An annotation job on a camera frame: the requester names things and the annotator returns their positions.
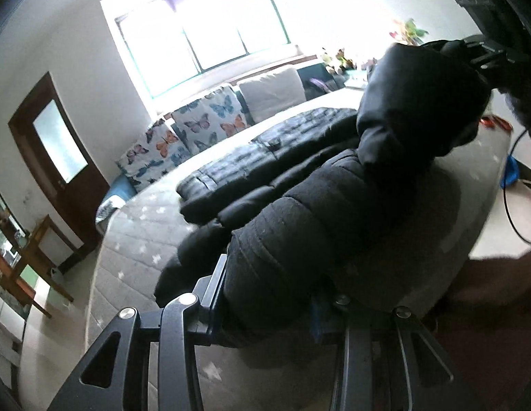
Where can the grey quilted star mattress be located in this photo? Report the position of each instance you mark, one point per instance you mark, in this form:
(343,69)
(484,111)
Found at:
(132,244)

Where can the plain beige pillow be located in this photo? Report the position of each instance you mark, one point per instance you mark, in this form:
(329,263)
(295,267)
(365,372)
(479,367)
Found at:
(272,94)

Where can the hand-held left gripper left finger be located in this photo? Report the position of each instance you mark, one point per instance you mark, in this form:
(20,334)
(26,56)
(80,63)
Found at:
(210,299)

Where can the white stuffed toy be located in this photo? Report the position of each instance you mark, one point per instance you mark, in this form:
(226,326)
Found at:
(338,58)

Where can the wooden display cabinet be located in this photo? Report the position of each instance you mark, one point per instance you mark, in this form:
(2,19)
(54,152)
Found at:
(4,222)

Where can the wooden table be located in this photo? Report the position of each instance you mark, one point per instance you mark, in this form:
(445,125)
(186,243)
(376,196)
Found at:
(17,284)

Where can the dark wooden door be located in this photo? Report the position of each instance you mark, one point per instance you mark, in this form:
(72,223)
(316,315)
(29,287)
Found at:
(83,205)

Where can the black puffer jacket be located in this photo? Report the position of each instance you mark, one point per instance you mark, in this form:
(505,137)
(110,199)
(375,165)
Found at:
(291,231)

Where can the red cloth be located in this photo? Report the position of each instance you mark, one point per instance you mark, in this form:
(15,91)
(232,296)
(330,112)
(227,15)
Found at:
(494,123)

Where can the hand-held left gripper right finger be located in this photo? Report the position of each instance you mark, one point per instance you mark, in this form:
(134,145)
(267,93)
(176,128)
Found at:
(334,321)

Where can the butterfly print pillow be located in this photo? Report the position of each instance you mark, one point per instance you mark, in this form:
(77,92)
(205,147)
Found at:
(150,154)
(210,115)

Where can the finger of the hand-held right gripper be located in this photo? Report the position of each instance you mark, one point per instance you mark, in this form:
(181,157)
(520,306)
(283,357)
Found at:
(484,47)
(492,68)

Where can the colourful pinwheel decoration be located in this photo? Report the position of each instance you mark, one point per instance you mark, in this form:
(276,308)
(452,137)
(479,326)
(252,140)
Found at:
(409,30)

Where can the white refrigerator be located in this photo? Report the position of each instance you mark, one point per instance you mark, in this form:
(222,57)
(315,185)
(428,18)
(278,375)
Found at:
(4,321)

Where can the green framed window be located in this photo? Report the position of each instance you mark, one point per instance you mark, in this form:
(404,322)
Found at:
(205,30)

